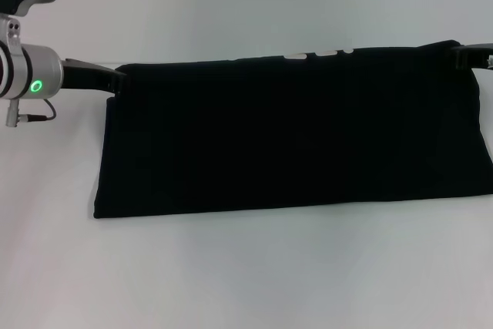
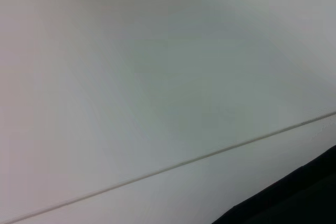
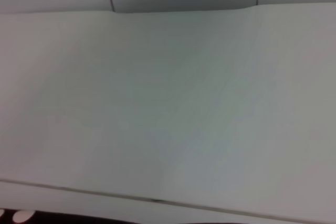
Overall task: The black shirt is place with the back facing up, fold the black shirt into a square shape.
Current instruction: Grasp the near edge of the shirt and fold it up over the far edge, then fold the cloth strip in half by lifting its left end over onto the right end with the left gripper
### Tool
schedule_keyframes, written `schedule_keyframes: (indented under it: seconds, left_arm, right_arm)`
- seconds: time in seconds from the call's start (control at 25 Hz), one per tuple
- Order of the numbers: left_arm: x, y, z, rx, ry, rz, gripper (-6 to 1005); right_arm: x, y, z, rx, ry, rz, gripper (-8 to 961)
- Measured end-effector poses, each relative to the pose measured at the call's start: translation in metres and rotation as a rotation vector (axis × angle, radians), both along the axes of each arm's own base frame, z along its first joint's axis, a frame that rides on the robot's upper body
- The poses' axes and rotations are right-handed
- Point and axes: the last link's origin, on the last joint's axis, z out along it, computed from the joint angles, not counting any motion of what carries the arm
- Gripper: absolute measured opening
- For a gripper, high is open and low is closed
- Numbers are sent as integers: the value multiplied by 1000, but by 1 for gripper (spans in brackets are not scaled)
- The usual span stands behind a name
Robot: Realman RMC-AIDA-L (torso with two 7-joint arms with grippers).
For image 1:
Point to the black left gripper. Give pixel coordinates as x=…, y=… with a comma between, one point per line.
x=86, y=74

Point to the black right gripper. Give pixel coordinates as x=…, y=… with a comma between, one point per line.
x=484, y=54

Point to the black shirt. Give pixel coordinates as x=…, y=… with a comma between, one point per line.
x=269, y=132

